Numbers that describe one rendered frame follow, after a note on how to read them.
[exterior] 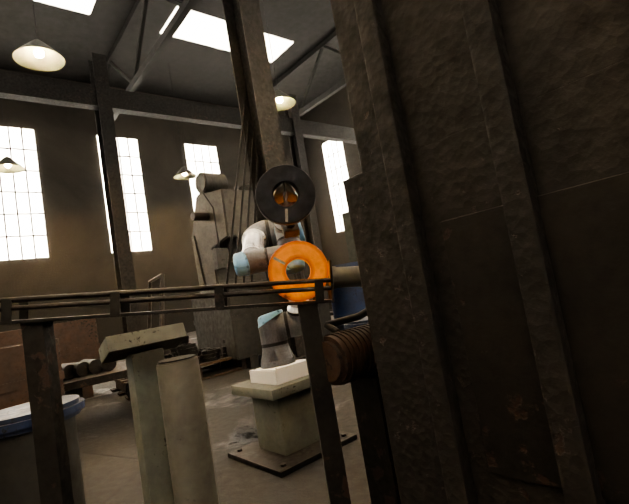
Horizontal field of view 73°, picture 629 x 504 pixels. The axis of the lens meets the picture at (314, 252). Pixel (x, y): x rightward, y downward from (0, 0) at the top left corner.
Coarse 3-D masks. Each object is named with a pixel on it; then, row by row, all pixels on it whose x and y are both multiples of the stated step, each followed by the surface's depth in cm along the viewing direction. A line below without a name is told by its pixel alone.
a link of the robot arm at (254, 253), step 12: (252, 228) 165; (264, 228) 169; (252, 240) 149; (264, 240) 166; (240, 252) 135; (252, 252) 134; (264, 252) 133; (240, 264) 132; (252, 264) 132; (264, 264) 133
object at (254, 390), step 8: (304, 376) 179; (240, 384) 186; (248, 384) 183; (256, 384) 180; (264, 384) 177; (280, 384) 172; (288, 384) 169; (296, 384) 171; (304, 384) 173; (232, 392) 186; (240, 392) 181; (248, 392) 176; (256, 392) 171; (264, 392) 167; (272, 392) 163; (280, 392) 166; (288, 392) 168; (272, 400) 163
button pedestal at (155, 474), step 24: (120, 336) 128; (144, 336) 132; (168, 336) 136; (144, 360) 133; (144, 384) 132; (144, 408) 131; (144, 432) 129; (144, 456) 128; (144, 480) 130; (168, 480) 131
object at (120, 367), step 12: (156, 276) 333; (84, 360) 315; (96, 360) 301; (72, 372) 296; (84, 372) 297; (96, 372) 300; (108, 372) 296; (120, 372) 291; (72, 384) 277; (84, 384) 280
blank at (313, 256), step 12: (276, 252) 109; (288, 252) 109; (300, 252) 110; (312, 252) 110; (276, 264) 109; (312, 264) 110; (324, 264) 110; (276, 276) 109; (312, 276) 109; (324, 276) 110; (276, 288) 108; (300, 300) 108
